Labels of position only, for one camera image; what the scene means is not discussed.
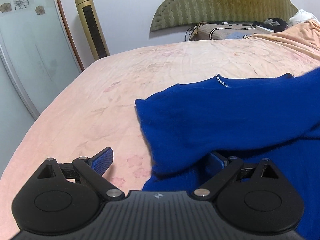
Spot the brown striped pillow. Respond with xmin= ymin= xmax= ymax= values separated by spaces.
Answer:
xmin=188 ymin=22 xmax=275 ymax=41

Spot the white quilt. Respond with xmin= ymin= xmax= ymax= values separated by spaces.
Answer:
xmin=287 ymin=9 xmax=319 ymax=27

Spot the black clothing on pillow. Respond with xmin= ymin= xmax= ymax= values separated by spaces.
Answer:
xmin=252 ymin=18 xmax=289 ymax=33

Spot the frosted glass wardrobe door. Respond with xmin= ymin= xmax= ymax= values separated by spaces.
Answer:
xmin=1 ymin=0 xmax=81 ymax=170

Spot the blue knit sweater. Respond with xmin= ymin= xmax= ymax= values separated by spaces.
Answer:
xmin=135 ymin=69 xmax=319 ymax=239

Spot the pink floral bed sheet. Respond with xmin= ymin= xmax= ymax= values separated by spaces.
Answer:
xmin=1 ymin=38 xmax=319 ymax=239

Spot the gold tower fan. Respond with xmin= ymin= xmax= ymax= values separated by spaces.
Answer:
xmin=74 ymin=0 xmax=110 ymax=61

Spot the olive padded headboard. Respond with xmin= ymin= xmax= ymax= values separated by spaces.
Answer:
xmin=150 ymin=0 xmax=298 ymax=32

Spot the peach blanket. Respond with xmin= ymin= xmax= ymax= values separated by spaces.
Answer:
xmin=246 ymin=20 xmax=319 ymax=61

